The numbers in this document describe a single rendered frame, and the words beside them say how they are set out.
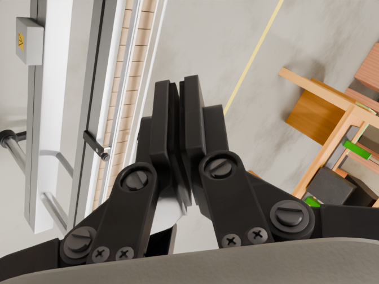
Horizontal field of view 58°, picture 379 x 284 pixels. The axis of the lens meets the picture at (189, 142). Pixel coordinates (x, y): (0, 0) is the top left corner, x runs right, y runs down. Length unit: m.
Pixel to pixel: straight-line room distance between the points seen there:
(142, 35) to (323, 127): 3.21
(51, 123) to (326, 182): 2.46
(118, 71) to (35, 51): 0.40
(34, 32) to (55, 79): 0.17
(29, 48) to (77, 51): 0.74
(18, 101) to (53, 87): 0.66
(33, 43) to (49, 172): 0.51
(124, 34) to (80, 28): 1.05
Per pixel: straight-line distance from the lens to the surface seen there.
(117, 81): 0.83
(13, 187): 2.18
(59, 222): 1.38
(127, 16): 0.78
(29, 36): 1.14
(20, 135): 1.82
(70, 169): 1.30
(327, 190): 3.21
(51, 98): 1.24
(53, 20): 1.14
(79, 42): 1.86
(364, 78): 5.06
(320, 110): 3.90
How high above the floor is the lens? 1.55
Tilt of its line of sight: 33 degrees down
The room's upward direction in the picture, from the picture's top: 130 degrees clockwise
